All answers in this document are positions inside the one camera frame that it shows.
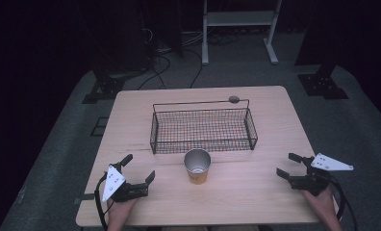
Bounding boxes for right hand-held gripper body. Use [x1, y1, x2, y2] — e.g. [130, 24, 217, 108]
[287, 152, 355, 197]

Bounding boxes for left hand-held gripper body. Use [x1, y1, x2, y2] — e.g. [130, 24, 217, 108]
[102, 163, 149, 204]

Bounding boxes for person's right hand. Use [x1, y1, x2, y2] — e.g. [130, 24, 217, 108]
[300, 187, 340, 223]

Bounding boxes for person's left hand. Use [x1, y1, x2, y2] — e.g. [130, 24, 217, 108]
[106, 197, 139, 224]

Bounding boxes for orange paper cup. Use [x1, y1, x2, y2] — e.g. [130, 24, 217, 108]
[183, 147, 213, 186]

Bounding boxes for black stand base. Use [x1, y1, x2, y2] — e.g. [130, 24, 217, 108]
[296, 63, 350, 101]
[81, 68, 129, 105]

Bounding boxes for white metal stand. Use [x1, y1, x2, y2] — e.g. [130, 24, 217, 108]
[201, 0, 283, 66]

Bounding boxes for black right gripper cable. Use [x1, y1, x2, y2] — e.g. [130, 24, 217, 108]
[328, 177, 360, 231]

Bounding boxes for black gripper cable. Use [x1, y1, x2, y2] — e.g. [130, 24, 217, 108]
[328, 177, 360, 231]
[93, 172, 112, 231]

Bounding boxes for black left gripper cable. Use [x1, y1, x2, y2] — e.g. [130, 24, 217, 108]
[93, 172, 112, 231]

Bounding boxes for black wire basket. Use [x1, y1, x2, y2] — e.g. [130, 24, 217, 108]
[149, 95, 259, 156]

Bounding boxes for black floor cables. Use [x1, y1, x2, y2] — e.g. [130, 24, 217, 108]
[136, 27, 206, 91]

